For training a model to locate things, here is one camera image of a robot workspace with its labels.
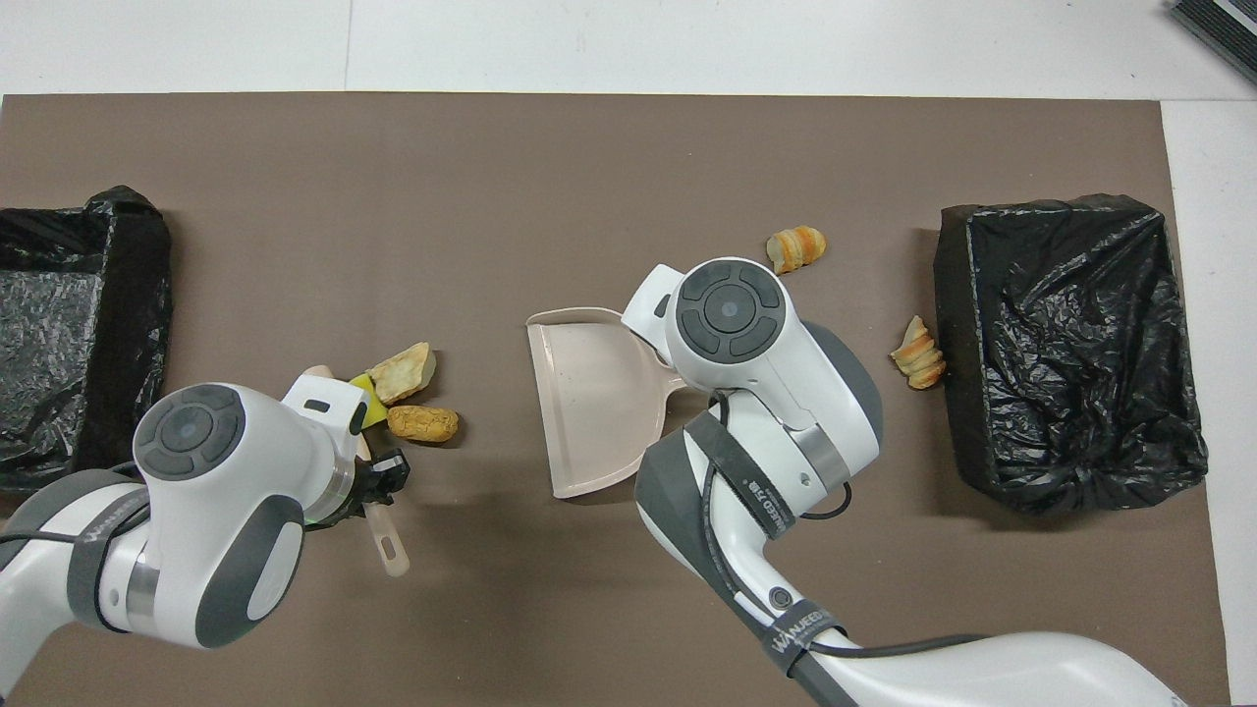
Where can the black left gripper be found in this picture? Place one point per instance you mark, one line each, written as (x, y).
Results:
(388, 476)

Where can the brown bread roll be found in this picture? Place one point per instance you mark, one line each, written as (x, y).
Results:
(422, 423)

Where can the small yellow sponge piece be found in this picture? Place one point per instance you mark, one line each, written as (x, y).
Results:
(376, 410)

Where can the beige hand brush black bristles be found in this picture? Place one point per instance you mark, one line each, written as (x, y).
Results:
(391, 550)

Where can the pale layered bread chunk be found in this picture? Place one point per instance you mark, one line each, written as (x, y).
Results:
(403, 373)

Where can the beige plastic dustpan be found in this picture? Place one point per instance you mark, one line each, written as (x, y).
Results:
(589, 412)

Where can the striped croissant piece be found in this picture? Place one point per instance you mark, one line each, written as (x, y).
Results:
(795, 249)
(919, 355)

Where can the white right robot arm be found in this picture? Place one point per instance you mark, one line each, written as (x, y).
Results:
(815, 393)

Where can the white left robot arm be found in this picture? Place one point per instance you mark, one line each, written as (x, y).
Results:
(226, 471)

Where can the black bag-lined bin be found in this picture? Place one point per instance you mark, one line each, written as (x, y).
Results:
(137, 295)
(1080, 344)

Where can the brown paper table mat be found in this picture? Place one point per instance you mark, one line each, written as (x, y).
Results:
(491, 196)

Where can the black ribbed panel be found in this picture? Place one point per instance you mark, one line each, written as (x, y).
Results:
(1218, 25)

